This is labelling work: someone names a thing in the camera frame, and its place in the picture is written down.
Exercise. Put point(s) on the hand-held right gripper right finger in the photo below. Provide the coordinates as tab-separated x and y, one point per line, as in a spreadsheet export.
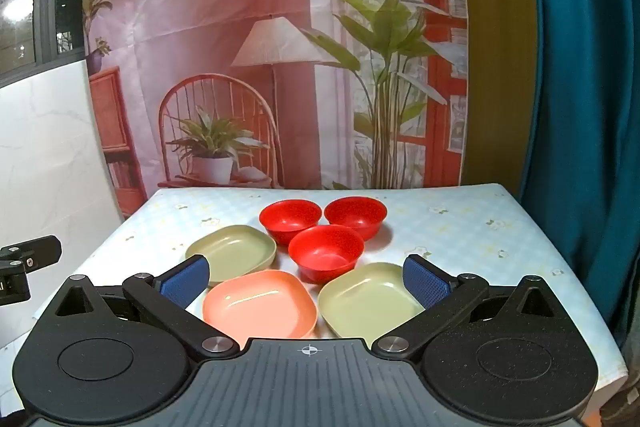
426	283

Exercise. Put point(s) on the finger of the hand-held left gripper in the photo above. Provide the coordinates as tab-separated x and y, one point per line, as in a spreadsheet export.
12	287
42	251

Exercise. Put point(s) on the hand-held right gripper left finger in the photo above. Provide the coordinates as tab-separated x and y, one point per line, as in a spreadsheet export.
184	281

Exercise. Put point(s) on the cream oval dish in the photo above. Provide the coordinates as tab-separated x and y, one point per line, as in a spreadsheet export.
232	249

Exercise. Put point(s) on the green plate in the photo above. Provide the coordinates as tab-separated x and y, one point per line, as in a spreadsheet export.
370	302

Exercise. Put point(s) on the orange plate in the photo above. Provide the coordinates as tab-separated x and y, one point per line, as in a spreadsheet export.
260	307

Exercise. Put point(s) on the red bowl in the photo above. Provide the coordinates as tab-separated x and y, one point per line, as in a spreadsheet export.
356	216
290	222
325	252

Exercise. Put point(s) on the floral tablecloth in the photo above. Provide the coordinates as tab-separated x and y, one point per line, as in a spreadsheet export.
475	227

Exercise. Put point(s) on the teal curtain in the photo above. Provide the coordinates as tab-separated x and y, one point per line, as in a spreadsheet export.
585	107

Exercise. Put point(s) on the olive green panel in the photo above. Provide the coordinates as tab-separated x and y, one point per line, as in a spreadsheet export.
500	57

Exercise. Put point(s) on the printed backdrop cloth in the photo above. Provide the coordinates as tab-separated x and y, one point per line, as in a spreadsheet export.
200	32

